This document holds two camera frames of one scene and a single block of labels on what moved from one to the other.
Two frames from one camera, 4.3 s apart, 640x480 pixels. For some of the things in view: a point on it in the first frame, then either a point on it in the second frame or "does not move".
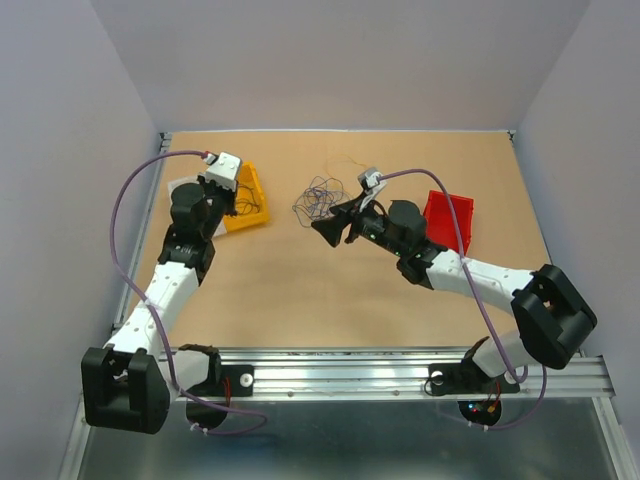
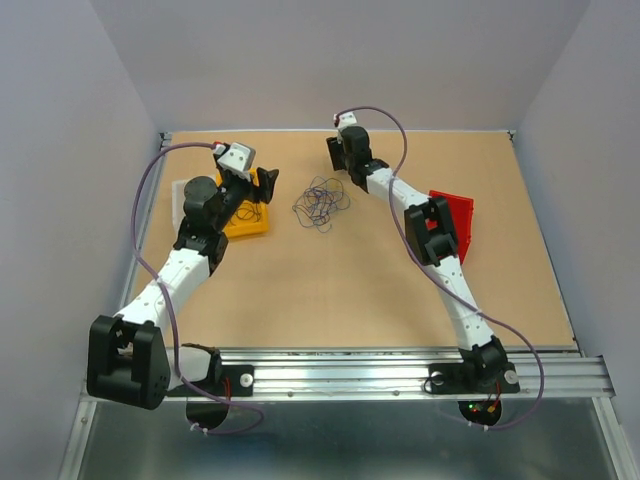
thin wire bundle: [318, 198] does not move
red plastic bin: [441, 229] does not move
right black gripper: [331, 228] to [334, 149]
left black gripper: [229, 194] to [263, 193]
